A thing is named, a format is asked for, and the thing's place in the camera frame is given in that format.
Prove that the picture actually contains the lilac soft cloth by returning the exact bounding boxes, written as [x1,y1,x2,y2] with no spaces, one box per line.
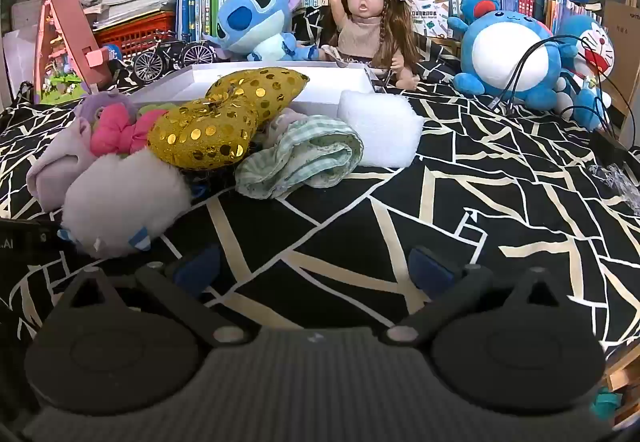
[26,119,96,213]

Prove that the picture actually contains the gold sequin pillow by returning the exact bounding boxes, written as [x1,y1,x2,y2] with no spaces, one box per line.
[147,66,311,171]

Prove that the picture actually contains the teal plastic object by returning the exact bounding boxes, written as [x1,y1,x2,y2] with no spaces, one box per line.
[592,387,623,420]

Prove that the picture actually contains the blue alien plush toy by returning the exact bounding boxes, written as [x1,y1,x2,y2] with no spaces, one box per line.
[202,0,326,63]

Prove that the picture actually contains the white fluffy pillow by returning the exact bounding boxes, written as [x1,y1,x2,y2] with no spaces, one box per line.
[337,90,425,169]

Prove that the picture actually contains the white printed carton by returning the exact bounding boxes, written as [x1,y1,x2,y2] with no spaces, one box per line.
[402,0,451,39]

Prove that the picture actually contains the red plastic basket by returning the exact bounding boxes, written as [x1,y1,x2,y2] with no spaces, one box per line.
[95,12,177,60]

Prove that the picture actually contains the white furry plush toy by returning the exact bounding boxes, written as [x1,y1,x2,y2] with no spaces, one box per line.
[59,149,193,259]

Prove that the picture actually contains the brown-haired baby doll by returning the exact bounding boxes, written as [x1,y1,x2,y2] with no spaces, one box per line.
[320,0,423,90]

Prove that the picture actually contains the pink toy house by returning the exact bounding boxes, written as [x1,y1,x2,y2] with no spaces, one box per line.
[34,0,118,106]

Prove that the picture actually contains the wooden crate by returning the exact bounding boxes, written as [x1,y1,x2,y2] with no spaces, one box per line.
[425,36,463,58]

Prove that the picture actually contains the miniature black bicycle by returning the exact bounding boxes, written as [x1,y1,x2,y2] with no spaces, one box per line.
[132,30,217,83]

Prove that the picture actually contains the round blue plush toy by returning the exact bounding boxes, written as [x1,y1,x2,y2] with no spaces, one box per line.
[446,0,578,110]

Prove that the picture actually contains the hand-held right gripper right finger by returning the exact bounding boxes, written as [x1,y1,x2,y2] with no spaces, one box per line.
[385,246,566,348]

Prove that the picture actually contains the white paper bag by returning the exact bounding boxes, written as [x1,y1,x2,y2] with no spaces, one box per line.
[2,30,41,93]

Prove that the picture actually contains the blue cat plush toy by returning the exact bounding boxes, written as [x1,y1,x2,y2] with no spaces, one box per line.
[552,15,617,132]

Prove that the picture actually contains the purple plush with pink bow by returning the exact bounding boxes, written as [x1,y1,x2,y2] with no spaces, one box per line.
[74,90,173,158]

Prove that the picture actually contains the pale green checked cloth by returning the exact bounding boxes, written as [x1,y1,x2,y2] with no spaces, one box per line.
[234,115,365,200]

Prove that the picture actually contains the clear plastic wrap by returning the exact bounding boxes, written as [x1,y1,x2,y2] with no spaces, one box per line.
[590,162,640,218]

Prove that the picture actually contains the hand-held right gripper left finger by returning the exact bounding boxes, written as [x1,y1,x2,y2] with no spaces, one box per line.
[55,245,251,348]

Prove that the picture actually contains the white cardboard box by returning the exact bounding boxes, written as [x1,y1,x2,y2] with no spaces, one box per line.
[127,62,378,120]

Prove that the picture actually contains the black cables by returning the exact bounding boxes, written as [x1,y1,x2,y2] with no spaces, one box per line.
[487,35,638,163]

